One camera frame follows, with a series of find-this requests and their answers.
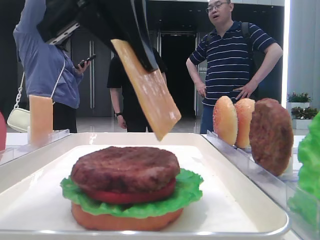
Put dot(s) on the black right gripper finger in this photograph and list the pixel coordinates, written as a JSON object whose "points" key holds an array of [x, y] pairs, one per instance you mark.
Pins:
{"points": [[122, 20]]}

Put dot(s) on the light orange cheese slice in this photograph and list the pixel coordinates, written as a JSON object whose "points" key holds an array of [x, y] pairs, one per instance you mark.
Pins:
{"points": [[151, 90]]}

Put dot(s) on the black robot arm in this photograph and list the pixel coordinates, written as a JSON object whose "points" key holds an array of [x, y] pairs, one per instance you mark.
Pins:
{"points": [[61, 17]]}

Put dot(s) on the dark orange cheese slice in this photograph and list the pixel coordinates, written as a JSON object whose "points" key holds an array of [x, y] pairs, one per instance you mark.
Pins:
{"points": [[41, 117]]}

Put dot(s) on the brown meat patty on tray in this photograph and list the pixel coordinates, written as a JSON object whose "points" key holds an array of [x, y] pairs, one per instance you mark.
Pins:
{"points": [[125, 169]]}

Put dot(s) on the red tomato slice standing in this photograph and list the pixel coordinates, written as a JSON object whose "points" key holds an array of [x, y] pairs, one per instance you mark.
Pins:
{"points": [[3, 132]]}

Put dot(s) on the red tomato slice in burger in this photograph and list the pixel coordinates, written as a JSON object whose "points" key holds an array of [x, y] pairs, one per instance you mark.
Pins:
{"points": [[133, 197]]}

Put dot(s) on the green lettuce leaf on tray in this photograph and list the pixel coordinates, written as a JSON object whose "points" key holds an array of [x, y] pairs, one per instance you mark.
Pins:
{"points": [[187, 191]]}

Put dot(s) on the brown meat patty standing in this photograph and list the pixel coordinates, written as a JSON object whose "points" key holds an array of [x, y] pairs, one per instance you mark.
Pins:
{"points": [[271, 136]]}

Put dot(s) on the green lettuce leaf standing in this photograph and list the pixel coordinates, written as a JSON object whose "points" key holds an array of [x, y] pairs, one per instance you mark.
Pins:
{"points": [[307, 175]]}

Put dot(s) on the black smartphone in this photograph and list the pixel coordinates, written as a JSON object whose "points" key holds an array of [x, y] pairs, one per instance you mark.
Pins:
{"points": [[82, 62]]}

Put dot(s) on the person in blue hoodie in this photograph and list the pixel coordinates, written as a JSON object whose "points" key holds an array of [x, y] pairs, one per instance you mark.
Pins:
{"points": [[49, 71]]}

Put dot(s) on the person in black shirt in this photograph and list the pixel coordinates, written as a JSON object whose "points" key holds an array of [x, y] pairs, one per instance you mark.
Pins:
{"points": [[127, 109]]}

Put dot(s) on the man in striped polo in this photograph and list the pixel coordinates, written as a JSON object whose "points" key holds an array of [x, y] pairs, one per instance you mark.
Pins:
{"points": [[231, 60]]}

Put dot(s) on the left sesame bun half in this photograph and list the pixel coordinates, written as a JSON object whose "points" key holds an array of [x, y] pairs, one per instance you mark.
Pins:
{"points": [[225, 121]]}

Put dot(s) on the sesame bun half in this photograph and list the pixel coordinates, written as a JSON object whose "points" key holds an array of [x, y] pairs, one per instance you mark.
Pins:
{"points": [[244, 108], [225, 121]]}

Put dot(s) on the right sesame bun half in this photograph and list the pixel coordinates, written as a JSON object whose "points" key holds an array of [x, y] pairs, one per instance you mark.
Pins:
{"points": [[244, 108]]}

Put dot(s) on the potted plants in white planter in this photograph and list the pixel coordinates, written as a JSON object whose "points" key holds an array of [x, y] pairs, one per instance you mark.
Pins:
{"points": [[300, 109]]}

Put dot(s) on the bottom bun in burger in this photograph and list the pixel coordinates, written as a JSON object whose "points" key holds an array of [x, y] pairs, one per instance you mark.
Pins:
{"points": [[108, 222]]}

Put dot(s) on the cream rectangular metal tray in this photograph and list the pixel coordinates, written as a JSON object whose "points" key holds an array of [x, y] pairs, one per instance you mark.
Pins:
{"points": [[232, 206]]}

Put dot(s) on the white handbag with chain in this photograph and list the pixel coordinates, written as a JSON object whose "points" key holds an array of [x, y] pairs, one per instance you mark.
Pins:
{"points": [[19, 118]]}

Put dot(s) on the left clear acrylic rail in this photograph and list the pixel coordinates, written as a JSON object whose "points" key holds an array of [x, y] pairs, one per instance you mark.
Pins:
{"points": [[19, 144]]}

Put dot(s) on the clear acrylic rail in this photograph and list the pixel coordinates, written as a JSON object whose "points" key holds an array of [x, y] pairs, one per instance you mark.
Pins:
{"points": [[19, 144], [280, 189]]}

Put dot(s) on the right clear acrylic rail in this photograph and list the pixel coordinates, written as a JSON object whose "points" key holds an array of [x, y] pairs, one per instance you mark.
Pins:
{"points": [[280, 189]]}

